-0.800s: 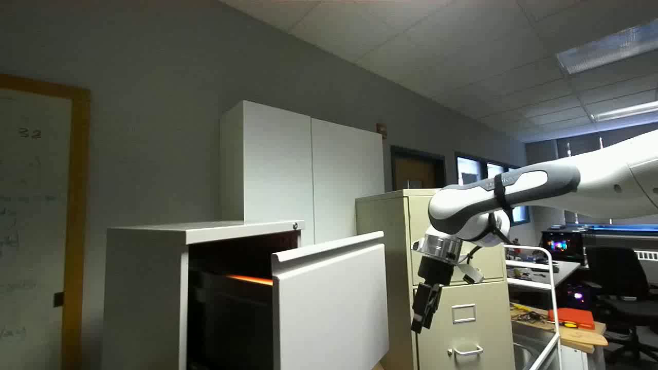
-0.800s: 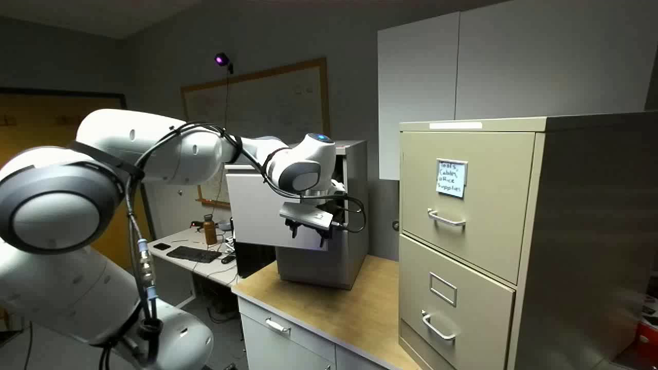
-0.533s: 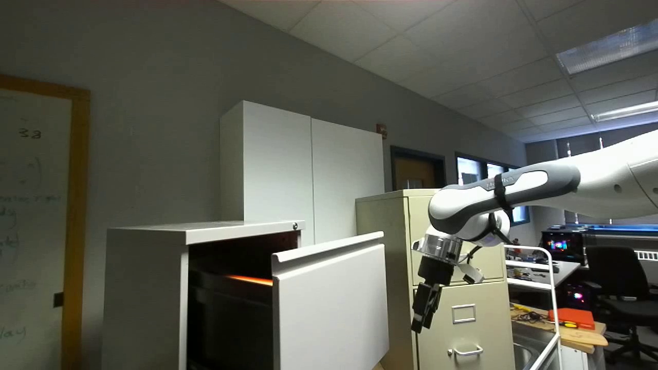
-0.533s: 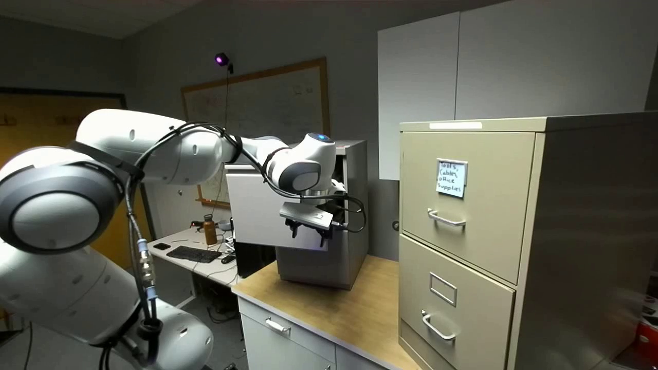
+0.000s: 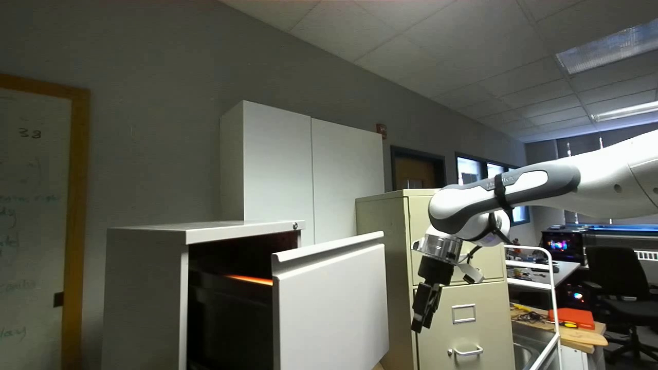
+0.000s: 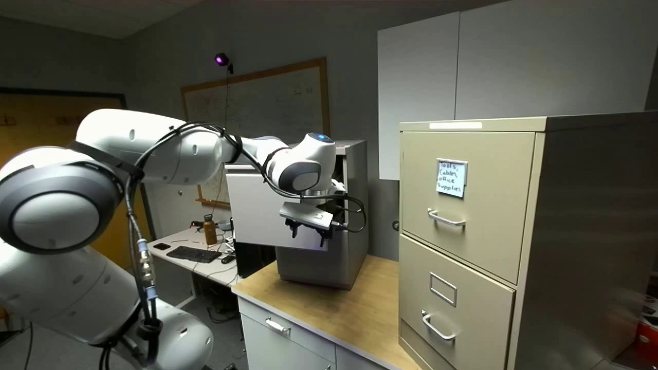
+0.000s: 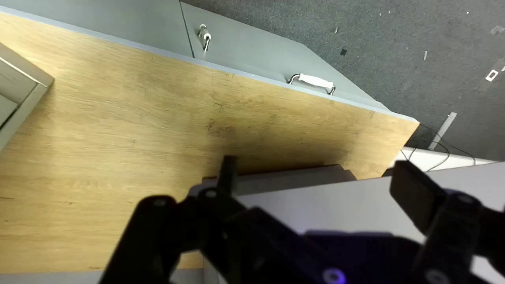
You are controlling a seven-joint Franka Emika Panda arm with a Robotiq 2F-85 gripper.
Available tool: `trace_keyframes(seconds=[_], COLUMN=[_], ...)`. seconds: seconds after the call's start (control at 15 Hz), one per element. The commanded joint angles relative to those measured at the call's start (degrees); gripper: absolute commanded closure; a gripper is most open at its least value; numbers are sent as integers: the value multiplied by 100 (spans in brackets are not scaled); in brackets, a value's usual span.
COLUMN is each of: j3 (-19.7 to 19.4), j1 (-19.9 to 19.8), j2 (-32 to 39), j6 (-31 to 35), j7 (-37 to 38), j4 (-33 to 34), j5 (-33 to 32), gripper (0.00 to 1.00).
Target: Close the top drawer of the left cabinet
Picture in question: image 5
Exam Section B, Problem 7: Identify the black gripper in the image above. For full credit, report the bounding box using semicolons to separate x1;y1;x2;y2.
411;256;454;333

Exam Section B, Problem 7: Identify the white top drawer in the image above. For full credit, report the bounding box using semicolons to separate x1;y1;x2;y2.
189;233;390;370

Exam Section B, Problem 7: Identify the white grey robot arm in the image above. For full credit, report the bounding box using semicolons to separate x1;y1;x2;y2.
411;131;658;333

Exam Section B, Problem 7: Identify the beige metal filing cabinet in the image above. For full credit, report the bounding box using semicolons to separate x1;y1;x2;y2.
357;190;516;370

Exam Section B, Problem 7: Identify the tall white storage cabinet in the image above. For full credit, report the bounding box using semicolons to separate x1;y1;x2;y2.
218;100;386;245

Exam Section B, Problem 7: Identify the white left filing cabinet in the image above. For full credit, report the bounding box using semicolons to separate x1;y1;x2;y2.
101;220;300;370

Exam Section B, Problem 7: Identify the dark wooden door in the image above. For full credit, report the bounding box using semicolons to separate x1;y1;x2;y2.
391;145;447;190

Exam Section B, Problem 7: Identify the computer monitor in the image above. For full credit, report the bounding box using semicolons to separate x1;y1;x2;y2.
541;233;584;263

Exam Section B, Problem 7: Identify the orange box on table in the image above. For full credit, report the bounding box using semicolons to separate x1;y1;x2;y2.
557;308;595;328

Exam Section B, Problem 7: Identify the black office chair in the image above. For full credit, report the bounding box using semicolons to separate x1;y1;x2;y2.
589;247;658;361

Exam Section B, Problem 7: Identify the ceiling fluorescent light panel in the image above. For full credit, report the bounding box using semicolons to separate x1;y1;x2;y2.
557;19;658;75

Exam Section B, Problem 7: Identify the wood framed whiteboard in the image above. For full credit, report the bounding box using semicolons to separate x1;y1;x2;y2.
0;74;90;370

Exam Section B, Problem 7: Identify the white wire rack cart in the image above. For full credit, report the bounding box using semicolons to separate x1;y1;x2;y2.
507;245;561;370

